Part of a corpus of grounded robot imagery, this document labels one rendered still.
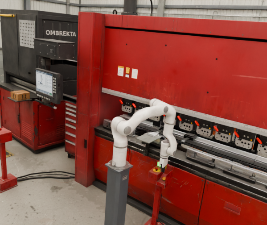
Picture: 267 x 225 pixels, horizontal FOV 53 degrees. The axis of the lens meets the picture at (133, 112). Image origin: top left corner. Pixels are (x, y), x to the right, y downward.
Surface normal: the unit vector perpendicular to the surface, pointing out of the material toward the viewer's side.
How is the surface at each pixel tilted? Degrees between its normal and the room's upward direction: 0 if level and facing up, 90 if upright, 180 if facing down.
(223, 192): 90
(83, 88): 90
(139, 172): 90
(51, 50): 90
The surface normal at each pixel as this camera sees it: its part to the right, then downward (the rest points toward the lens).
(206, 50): -0.59, 0.19
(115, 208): 0.05, 0.30
